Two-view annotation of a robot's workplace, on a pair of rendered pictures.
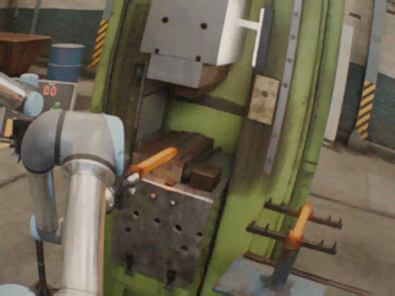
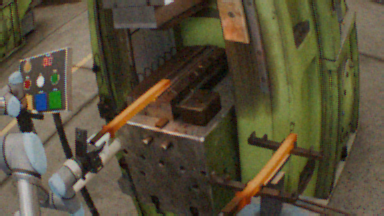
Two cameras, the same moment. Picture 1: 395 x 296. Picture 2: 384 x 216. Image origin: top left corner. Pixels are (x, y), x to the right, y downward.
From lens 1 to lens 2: 70 cm
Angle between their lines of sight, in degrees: 24
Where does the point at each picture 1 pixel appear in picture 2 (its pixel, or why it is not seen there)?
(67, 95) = (61, 60)
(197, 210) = (191, 149)
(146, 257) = (167, 197)
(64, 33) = not seen: outside the picture
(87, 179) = (22, 184)
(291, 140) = (276, 56)
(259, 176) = (259, 96)
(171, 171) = (162, 109)
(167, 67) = (127, 16)
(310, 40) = not seen: outside the picture
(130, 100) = (120, 41)
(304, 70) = not seen: outside the picture
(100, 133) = (21, 152)
